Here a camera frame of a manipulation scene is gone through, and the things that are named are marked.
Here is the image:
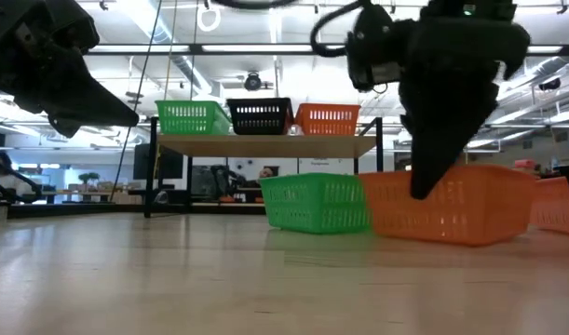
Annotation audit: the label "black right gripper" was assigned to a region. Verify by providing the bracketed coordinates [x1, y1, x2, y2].
[400, 0, 531, 200]

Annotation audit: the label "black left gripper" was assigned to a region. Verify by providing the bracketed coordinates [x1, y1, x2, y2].
[0, 0, 140, 139]

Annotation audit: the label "orange plastic basket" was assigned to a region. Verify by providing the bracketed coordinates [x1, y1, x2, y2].
[358, 163, 539, 247]
[294, 102, 361, 137]
[529, 175, 569, 236]

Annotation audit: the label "green plastic basket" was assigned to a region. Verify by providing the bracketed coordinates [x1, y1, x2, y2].
[154, 100, 233, 136]
[259, 172, 372, 235]

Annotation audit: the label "wooden shelf black metal legs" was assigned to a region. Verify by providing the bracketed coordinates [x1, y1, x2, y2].
[143, 115, 386, 220]

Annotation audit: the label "storage rack with red bins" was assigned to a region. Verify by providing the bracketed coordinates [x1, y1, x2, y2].
[514, 157, 569, 181]

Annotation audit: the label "black monitor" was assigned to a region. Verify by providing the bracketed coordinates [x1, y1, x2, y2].
[132, 142, 185, 181]

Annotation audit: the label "black rig beam with lights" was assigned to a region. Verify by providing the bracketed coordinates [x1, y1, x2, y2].
[86, 42, 569, 57]

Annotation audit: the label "long thin black cable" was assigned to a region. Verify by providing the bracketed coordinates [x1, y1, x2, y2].
[109, 0, 163, 202]

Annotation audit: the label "black curved hose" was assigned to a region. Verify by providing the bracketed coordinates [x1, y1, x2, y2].
[0, 134, 44, 205]

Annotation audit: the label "thin yellow rope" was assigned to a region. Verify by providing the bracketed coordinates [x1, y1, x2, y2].
[158, 0, 179, 120]

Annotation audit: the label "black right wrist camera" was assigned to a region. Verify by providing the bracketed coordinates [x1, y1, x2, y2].
[346, 4, 404, 93]

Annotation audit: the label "white cable loop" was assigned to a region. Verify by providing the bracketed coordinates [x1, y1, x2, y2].
[196, 2, 223, 33]

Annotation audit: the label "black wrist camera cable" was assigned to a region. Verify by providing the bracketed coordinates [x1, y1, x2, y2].
[310, 0, 362, 59]

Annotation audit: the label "black round ceiling camera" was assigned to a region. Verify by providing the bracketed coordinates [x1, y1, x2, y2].
[243, 71, 264, 92]

